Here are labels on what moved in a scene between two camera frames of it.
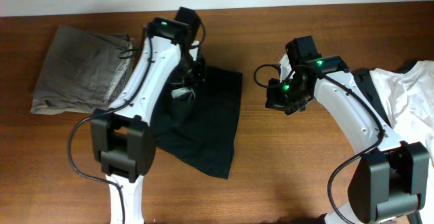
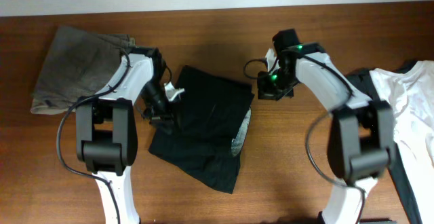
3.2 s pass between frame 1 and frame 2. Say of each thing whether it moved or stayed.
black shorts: moved
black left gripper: moved
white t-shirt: stayed
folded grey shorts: stayed
